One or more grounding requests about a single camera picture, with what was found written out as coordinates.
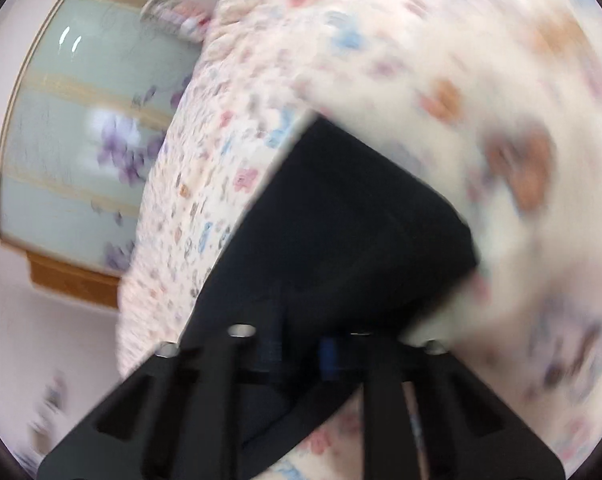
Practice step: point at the wooden door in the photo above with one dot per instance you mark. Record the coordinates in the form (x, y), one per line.
(71, 280)

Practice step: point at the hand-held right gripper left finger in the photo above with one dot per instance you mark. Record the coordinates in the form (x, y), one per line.
(216, 385)

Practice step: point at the wall shelf with figurines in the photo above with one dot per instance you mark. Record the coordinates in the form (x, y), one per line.
(47, 402)

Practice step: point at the bear print fleece blanket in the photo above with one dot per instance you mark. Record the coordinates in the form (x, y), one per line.
(381, 35)

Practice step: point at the clear cylinder of plush toys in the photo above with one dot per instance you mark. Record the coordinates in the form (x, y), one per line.
(177, 16)

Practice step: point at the floral glass sliding wardrobe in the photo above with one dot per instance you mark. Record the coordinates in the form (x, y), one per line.
(56, 135)

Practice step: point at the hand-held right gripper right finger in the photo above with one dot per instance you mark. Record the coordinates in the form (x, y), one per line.
(386, 390)

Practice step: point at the black pants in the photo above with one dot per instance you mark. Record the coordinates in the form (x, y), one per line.
(356, 220)

